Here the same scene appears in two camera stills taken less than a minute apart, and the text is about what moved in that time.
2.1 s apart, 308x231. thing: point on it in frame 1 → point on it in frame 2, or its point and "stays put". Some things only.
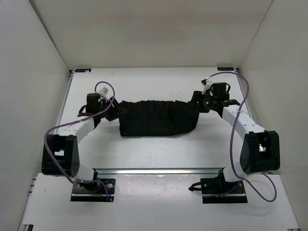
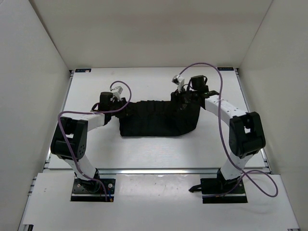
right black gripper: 198,97 → 182,91
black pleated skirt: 156,117 stays put
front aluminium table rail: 158,171 stays put
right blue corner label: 225,69 stays put
